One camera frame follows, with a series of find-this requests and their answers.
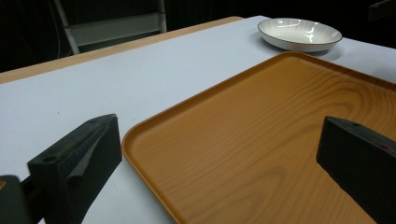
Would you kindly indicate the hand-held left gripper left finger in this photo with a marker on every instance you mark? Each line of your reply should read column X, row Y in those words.
column 77, row 165

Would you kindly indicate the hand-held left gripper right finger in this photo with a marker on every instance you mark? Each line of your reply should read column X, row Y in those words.
column 358, row 158

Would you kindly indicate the orange wood-grain tray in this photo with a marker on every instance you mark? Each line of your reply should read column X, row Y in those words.
column 249, row 140

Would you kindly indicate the white dish with dark rim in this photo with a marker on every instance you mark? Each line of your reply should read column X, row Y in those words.
column 299, row 32

